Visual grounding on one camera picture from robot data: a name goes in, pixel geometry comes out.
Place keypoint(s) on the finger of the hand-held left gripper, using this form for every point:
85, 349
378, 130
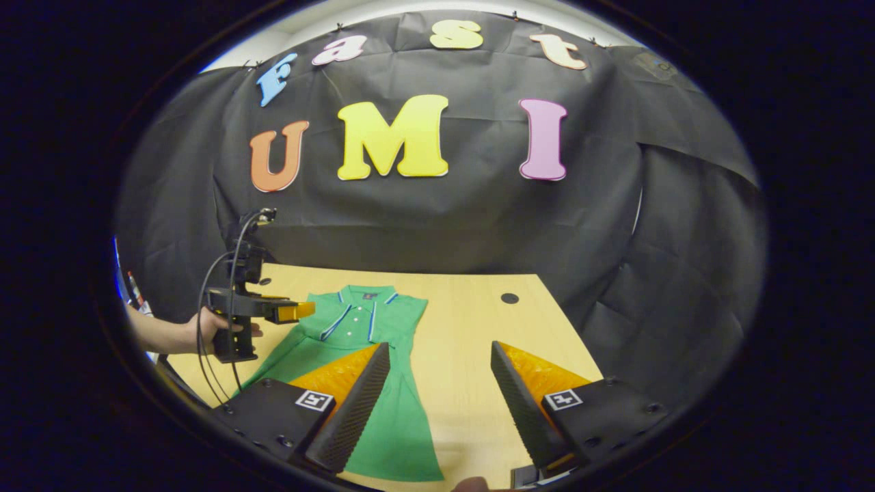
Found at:
294, 311

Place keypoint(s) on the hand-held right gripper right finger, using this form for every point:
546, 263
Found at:
519, 410

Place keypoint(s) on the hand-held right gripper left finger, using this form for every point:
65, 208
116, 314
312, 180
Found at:
359, 410

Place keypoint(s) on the green T-shirt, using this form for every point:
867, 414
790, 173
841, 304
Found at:
396, 424

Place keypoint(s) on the black backdrop cloth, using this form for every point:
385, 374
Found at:
478, 219

